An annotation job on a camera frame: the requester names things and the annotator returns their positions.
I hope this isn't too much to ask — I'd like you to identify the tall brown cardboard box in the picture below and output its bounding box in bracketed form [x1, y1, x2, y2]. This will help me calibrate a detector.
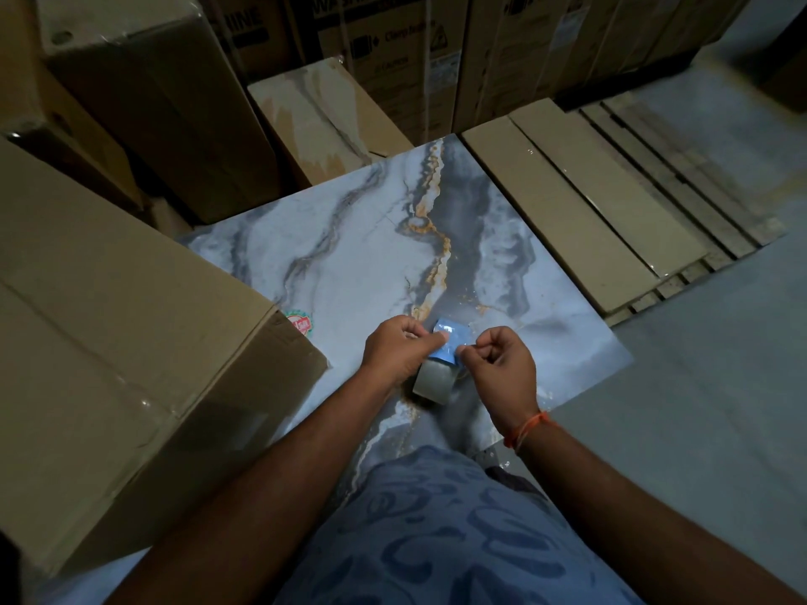
[34, 0, 282, 225]

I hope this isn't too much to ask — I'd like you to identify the wooden slat pallet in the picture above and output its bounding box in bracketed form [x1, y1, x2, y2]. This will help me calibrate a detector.
[561, 93, 789, 328]

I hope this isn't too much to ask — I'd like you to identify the large strapped printed carton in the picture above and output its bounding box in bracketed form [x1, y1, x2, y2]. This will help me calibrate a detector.
[451, 0, 759, 137]

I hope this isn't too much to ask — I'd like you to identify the large plain cardboard box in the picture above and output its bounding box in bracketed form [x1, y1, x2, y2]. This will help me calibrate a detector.
[0, 136, 329, 581]

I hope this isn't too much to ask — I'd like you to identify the person's left forearm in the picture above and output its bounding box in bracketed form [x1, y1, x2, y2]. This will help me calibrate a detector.
[104, 366, 418, 605]

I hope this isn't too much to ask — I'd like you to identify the blue patterned shirt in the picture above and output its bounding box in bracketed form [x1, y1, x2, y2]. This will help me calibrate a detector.
[274, 443, 645, 605]

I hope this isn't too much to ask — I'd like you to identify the dark printed carton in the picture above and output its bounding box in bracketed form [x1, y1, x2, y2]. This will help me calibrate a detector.
[194, 0, 311, 84]

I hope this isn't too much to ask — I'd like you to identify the person's right hand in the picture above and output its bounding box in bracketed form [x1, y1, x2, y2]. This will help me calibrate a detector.
[456, 325, 541, 442]

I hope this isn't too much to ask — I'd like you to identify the clear tape roll blue core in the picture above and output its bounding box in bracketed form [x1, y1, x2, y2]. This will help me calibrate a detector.
[411, 317, 470, 408]

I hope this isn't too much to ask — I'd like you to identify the flat beige cardboard box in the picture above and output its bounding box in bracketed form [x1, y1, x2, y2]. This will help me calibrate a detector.
[460, 114, 664, 317]
[507, 97, 711, 279]

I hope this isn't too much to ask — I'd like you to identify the person's right forearm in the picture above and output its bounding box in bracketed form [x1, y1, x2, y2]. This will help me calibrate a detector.
[504, 414, 807, 605]

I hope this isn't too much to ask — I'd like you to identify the brown cardboard box with handle hole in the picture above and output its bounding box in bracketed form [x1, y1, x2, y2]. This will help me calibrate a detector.
[0, 0, 147, 212]

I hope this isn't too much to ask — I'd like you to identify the person's left hand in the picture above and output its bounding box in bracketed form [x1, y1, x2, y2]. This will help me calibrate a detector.
[361, 315, 451, 397]

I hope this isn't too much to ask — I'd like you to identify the beige marbled tile box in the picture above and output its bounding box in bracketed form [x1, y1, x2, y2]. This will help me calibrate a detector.
[246, 56, 415, 190]

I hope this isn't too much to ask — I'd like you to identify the printed appliance carton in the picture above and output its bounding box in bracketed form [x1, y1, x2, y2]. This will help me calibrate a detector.
[301, 0, 471, 147]

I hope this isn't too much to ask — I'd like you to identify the grey marbled tile slab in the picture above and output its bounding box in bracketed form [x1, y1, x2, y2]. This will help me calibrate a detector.
[38, 134, 635, 605]

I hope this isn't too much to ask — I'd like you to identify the round red green sticker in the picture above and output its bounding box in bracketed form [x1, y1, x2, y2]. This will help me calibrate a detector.
[282, 308, 315, 340]

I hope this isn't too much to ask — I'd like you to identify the orange thread wristband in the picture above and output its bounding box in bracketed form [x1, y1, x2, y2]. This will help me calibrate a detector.
[502, 412, 553, 453]

